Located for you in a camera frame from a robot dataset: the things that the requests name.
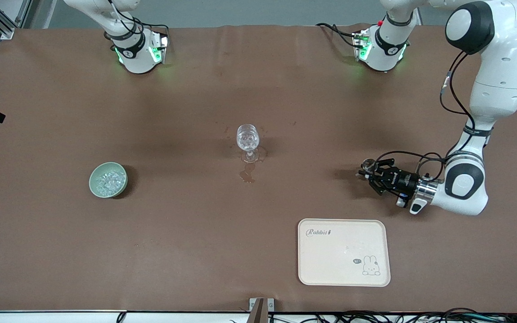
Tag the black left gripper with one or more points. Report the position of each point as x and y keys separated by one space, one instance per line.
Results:
x=403 y=181

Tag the metal jigger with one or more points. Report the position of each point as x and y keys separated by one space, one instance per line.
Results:
x=368 y=165

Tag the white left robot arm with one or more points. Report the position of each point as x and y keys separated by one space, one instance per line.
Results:
x=501 y=67

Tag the clear wine glass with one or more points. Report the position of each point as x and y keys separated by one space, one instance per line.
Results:
x=247 y=137

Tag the pile of ice cubes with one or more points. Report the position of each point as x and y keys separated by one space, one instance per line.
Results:
x=108 y=181

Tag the cream rabbit print tray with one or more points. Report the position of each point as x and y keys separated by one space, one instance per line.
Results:
x=330 y=260

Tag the green ceramic bowl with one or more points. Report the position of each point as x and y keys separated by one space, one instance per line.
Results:
x=93 y=185

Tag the liquid spill puddle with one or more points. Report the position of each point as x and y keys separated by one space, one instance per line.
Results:
x=247 y=176

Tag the brown table cover sheet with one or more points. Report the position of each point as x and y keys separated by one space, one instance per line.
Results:
x=195 y=246

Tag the aluminium frame profile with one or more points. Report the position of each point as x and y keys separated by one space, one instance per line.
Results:
x=5 y=29

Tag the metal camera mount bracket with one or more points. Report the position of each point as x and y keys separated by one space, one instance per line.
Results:
x=258 y=309

